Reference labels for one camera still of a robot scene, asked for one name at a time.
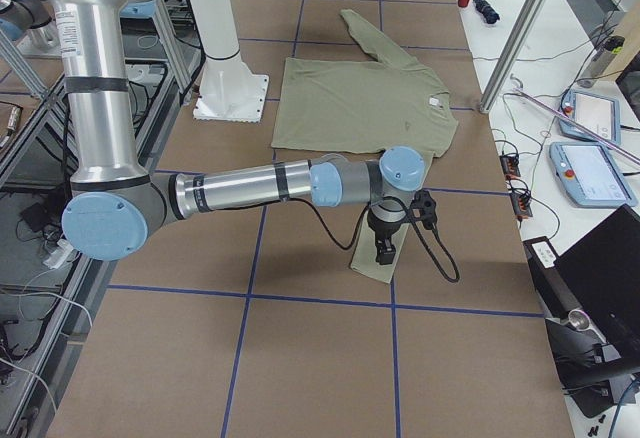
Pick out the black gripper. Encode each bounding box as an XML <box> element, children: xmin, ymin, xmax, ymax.
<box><xmin>367</xmin><ymin>211</ymin><xmax>406</xmax><ymax>265</ymax></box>

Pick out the olive green long-sleeve shirt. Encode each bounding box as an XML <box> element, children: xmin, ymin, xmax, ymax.
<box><xmin>272</xmin><ymin>9</ymin><xmax>458</xmax><ymax>283</ymax></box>

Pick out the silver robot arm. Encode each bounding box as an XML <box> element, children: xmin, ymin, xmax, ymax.
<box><xmin>47</xmin><ymin>0</ymin><xmax>426</xmax><ymax>265</ymax></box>

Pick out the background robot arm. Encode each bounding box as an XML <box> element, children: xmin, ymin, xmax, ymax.
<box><xmin>1</xmin><ymin>0</ymin><xmax>82</xmax><ymax>59</ymax></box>

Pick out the orange terminal block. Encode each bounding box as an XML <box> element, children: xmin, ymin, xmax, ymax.
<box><xmin>510</xmin><ymin>189</ymin><xmax>533</xmax><ymax>221</ymax></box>
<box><xmin>499</xmin><ymin>154</ymin><xmax>521</xmax><ymax>180</ymax></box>

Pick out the black labelled box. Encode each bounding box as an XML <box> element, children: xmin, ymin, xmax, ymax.
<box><xmin>523</xmin><ymin>237</ymin><xmax>589</xmax><ymax>322</ymax></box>

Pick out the reacher grabber stick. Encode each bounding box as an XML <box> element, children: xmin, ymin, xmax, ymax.
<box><xmin>513</xmin><ymin>86</ymin><xmax>639</xmax><ymax>165</ymax></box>

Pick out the near teach pendant tablet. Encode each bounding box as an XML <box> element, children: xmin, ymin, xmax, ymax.
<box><xmin>549</xmin><ymin>142</ymin><xmax>638</xmax><ymax>209</ymax></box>

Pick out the teach pendant tablet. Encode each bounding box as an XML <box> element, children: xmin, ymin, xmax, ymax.
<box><xmin>560</xmin><ymin>90</ymin><xmax>621</xmax><ymax>144</ymax></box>
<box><xmin>549</xmin><ymin>142</ymin><xmax>638</xmax><ymax>209</ymax></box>

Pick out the black monitor on stand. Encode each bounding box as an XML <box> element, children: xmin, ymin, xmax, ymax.
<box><xmin>547</xmin><ymin>205</ymin><xmax>639</xmax><ymax>418</ymax></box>

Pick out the far teach pendant tablet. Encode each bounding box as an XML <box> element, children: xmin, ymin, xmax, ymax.
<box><xmin>560</xmin><ymin>90</ymin><xmax>621</xmax><ymax>144</ymax></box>

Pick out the dark blue folded umbrella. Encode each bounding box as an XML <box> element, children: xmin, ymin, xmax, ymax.
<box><xmin>473</xmin><ymin>0</ymin><xmax>500</xmax><ymax>25</ymax></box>

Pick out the grey drink bottle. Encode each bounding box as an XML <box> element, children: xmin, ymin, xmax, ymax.
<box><xmin>576</xmin><ymin>35</ymin><xmax>625</xmax><ymax>88</ymax></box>

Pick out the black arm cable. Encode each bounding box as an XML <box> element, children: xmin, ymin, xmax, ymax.
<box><xmin>289</xmin><ymin>194</ymin><xmax>460</xmax><ymax>283</ymax></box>

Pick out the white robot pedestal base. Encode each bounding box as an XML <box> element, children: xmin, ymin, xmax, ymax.
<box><xmin>190</xmin><ymin>0</ymin><xmax>269</xmax><ymax>123</ymax></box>

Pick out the aluminium frame post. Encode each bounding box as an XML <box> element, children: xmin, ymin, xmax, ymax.
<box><xmin>479</xmin><ymin>0</ymin><xmax>546</xmax><ymax>114</ymax></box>

